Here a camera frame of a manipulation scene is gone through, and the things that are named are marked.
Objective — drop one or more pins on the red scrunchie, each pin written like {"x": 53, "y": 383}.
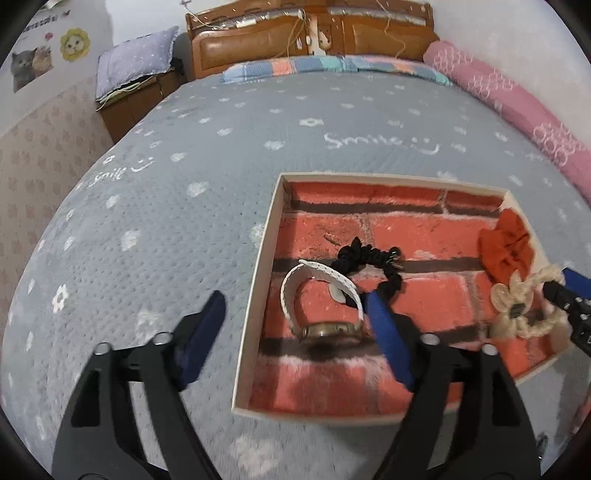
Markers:
{"x": 503, "y": 249}

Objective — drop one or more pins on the wooden bed headboard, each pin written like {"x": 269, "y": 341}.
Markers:
{"x": 258, "y": 46}

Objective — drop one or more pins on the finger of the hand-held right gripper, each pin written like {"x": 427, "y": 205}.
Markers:
{"x": 578, "y": 282}
{"x": 565, "y": 300}

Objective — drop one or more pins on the wooden nightstand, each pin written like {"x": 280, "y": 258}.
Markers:
{"x": 138, "y": 106}

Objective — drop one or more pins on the yellow flower cat wall sticker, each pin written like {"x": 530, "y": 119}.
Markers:
{"x": 75, "y": 44}

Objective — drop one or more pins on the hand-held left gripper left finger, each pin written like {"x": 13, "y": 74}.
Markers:
{"x": 203, "y": 332}

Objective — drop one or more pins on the shallow box with brick-print lining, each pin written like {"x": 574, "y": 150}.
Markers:
{"x": 415, "y": 295}

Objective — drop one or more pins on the plaid pillow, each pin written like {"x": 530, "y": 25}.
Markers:
{"x": 277, "y": 68}
{"x": 397, "y": 68}

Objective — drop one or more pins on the purple dotted pillow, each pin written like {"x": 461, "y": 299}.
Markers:
{"x": 134, "y": 60}

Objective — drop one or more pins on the grey flower-print bedspread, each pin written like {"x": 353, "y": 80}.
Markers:
{"x": 184, "y": 138}

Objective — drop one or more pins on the pink rolled quilt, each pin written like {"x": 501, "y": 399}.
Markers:
{"x": 503, "y": 97}

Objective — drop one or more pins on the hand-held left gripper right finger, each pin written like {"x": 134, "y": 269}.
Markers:
{"x": 388, "y": 332}

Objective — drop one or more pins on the black scrunchie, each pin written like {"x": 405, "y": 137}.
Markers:
{"x": 369, "y": 254}

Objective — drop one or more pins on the lettering wall sticker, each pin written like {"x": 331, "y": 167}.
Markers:
{"x": 44, "y": 21}

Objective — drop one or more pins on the beige crochet flower scrunchie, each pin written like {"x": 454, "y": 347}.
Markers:
{"x": 505, "y": 295}

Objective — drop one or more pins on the grey cat pair wall sticker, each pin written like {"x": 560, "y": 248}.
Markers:
{"x": 30, "y": 69}

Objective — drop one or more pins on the small doll on headboard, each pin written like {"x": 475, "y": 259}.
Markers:
{"x": 321, "y": 39}

